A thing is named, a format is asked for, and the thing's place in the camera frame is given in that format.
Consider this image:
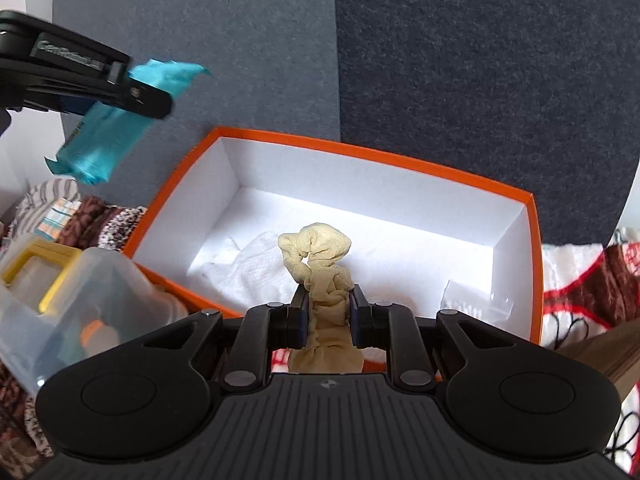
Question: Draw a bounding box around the plaid teal orange blanket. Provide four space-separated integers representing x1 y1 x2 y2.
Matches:
35 198 81 242

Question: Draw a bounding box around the red patterned fleece blanket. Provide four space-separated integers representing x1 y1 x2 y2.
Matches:
1 196 639 479

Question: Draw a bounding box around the blue wet wipes pack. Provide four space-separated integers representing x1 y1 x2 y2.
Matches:
46 60 208 185

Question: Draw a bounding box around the beige stocking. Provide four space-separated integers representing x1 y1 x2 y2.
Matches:
278 223 364 374

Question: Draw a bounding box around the clear plastic storage box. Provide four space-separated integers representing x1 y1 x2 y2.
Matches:
1 235 188 396

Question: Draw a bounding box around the orange cardboard box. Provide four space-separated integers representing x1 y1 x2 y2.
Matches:
125 127 542 341

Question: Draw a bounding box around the white knitted glove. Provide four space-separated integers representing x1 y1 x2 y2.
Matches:
189 232 297 312

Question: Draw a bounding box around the striped grey beige blanket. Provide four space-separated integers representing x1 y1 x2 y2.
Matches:
10 177 80 240

